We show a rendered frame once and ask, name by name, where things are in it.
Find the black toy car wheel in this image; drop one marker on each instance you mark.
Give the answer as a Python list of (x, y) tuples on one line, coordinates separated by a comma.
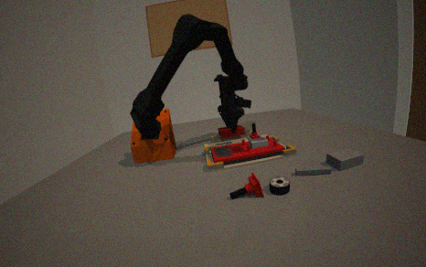
[(279, 185)]

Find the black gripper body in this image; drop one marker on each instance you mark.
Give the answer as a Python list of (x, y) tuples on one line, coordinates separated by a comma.
[(229, 105)]

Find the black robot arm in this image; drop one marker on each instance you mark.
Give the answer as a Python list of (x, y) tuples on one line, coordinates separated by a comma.
[(189, 33)]

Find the grey flat bar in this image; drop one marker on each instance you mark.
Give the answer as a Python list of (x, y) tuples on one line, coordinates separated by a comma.
[(314, 171)]

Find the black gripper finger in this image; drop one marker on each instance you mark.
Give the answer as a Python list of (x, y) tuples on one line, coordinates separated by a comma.
[(233, 122), (224, 119)]

